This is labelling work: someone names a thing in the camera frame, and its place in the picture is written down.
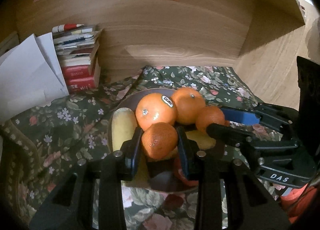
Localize red thick book lower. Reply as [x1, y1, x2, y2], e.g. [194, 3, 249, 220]
[65, 63, 101, 93]

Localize floral dark green cloth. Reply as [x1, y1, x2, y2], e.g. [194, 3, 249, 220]
[0, 65, 288, 230]

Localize large orange with Dole sticker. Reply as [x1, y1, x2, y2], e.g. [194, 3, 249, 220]
[135, 92, 177, 131]

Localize red thick book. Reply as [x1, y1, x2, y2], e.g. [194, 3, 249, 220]
[60, 57, 96, 79]
[65, 63, 101, 93]

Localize red thick book upper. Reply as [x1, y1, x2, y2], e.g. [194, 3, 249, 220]
[60, 57, 96, 79]

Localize yellow sugarcane piece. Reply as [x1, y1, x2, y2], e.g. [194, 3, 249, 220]
[162, 130, 216, 160]
[111, 108, 137, 151]

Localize stack of papers and booklets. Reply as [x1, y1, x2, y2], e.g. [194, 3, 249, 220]
[53, 26, 101, 67]

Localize red white marker pen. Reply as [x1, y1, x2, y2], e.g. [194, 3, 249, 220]
[52, 24, 84, 33]

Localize white paper sheets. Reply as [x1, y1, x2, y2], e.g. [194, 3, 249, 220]
[1, 32, 69, 122]

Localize small mandarin orange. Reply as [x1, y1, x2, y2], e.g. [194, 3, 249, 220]
[195, 106, 225, 134]

